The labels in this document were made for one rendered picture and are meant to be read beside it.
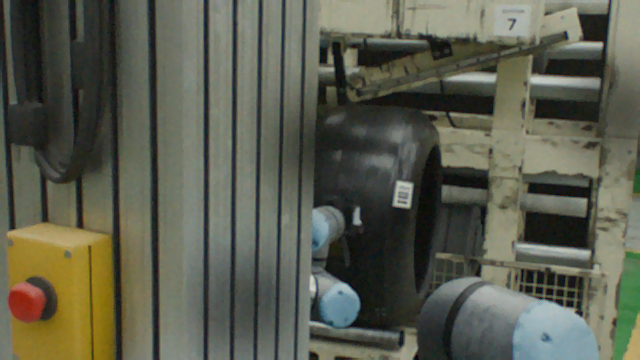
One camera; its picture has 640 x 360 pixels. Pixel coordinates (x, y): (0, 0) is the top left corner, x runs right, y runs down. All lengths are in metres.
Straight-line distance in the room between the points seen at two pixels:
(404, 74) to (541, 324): 1.54
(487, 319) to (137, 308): 0.39
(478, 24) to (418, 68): 0.26
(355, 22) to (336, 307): 1.08
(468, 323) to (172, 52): 0.46
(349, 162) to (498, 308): 0.98
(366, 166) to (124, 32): 1.16
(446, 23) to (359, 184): 0.58
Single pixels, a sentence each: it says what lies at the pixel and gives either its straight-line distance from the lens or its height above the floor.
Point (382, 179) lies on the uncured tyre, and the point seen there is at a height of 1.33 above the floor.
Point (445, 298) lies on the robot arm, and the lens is 0.97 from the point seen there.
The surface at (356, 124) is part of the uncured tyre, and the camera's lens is 1.93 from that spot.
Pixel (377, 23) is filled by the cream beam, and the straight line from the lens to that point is 2.23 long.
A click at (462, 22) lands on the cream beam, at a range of 2.18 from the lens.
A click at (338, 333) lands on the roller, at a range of 2.04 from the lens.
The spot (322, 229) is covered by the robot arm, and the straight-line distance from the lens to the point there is 1.45.
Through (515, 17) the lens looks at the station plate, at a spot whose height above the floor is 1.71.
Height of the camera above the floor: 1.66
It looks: 12 degrees down
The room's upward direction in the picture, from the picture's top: 2 degrees clockwise
